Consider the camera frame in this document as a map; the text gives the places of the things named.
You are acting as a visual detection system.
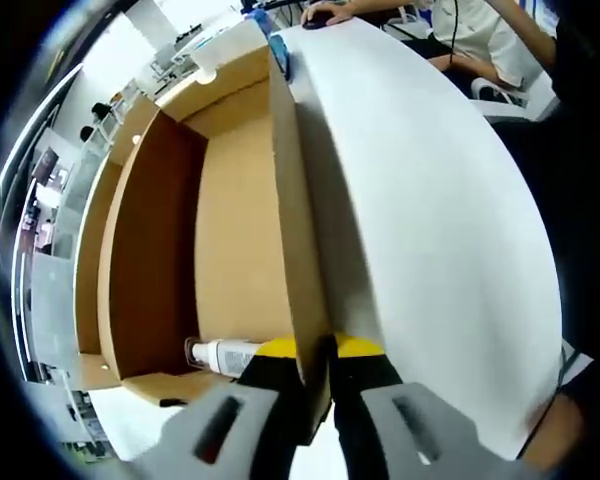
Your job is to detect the blue wall poster board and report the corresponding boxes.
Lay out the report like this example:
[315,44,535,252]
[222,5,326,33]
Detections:
[519,0,561,26]

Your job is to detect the white office desk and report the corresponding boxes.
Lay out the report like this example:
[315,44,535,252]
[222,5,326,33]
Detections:
[149,24,261,71]

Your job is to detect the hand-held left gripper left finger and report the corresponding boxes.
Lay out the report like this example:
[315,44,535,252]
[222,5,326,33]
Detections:
[124,336,312,480]

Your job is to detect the brown cardboard shoe box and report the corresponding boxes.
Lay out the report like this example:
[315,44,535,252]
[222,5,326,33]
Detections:
[73,43,334,446]

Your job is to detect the white squeeze tube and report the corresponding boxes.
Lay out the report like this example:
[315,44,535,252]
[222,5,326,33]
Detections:
[183,337,272,380]

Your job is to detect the person's black clothing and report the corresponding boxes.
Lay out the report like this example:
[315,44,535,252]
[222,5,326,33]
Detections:
[489,14,600,361]

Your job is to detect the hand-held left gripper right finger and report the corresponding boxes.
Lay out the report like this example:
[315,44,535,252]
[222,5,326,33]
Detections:
[325,337,531,480]

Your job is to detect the blue wet wipes pack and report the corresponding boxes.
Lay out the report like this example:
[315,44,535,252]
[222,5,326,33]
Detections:
[268,33,295,84]

